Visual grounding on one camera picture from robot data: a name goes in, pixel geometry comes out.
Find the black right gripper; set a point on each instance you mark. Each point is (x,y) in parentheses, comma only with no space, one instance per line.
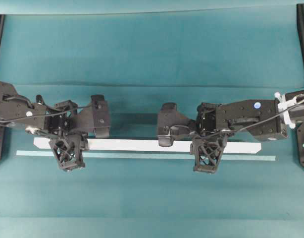
(204,126)

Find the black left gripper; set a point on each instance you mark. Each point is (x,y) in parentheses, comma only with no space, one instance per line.
(67,118)

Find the white wooden board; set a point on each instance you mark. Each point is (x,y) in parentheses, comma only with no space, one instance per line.
(153,146)

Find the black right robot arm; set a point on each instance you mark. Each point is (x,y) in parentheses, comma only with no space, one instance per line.
(258,117)

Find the teal table cloth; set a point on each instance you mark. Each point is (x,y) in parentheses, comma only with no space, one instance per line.
(140,54)

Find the light teal tape strip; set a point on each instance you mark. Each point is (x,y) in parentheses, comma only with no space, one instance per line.
(148,156)

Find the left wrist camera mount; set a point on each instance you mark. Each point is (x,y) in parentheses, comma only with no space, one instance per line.
(68,149)

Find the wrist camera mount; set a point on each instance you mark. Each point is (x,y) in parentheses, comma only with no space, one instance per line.
(68,149)
(208,153)

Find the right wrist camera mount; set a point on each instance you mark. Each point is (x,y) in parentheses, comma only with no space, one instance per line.
(208,153)

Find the white cable tie clip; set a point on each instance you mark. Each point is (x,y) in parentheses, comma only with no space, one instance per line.
(283,106)

